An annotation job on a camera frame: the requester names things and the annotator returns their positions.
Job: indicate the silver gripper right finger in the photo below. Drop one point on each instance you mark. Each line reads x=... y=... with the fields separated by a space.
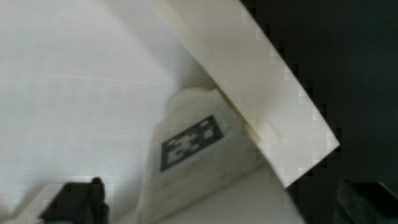
x=367 y=203

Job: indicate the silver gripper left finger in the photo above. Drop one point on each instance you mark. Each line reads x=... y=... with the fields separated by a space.
x=68 y=204

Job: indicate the white leg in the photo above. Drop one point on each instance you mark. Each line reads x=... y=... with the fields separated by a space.
x=211 y=182

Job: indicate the white square tabletop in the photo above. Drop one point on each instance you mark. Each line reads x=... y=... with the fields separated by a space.
x=100 y=56

